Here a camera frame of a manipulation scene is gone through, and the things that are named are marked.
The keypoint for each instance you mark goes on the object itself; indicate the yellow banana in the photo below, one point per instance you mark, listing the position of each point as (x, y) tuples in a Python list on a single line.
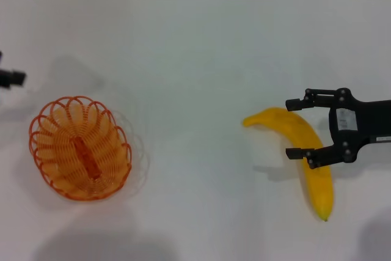
[(317, 187)]

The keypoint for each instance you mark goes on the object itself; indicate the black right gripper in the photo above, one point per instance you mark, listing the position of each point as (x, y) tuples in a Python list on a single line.
[(346, 120)]

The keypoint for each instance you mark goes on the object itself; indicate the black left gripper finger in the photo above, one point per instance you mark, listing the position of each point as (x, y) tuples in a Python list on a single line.
[(16, 78)]

